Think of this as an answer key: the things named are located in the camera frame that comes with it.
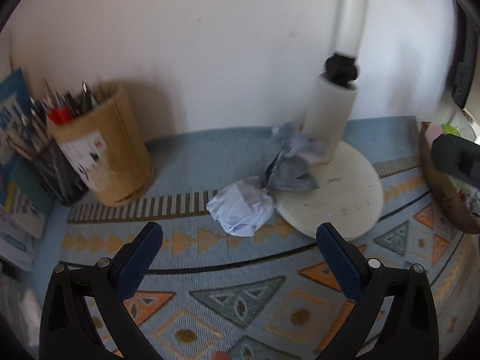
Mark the green plastic thing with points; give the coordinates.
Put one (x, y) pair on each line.
(450, 128)

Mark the black mesh pen holder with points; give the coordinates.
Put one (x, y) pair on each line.
(63, 180)

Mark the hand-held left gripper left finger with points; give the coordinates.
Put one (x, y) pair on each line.
(140, 262)

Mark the ribbed golden bowl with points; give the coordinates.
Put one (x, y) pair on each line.
(442, 198)

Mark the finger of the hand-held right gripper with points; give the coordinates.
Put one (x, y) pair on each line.
(450, 157)

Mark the patterned woven table mat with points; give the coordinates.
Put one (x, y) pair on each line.
(232, 277)

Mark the black monitor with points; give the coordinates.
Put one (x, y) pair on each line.
(463, 78)

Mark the blue books stack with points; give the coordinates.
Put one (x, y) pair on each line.
(11, 120)

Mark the bunch of pens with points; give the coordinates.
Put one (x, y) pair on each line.
(69, 105)

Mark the white paper ball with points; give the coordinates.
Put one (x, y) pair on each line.
(292, 165)
(473, 200)
(240, 206)

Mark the brown cardboard box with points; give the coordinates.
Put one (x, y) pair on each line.
(112, 157)

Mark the bunch of pencils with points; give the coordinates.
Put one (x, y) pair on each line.
(33, 127)

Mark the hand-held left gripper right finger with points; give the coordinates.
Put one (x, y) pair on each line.
(341, 266)

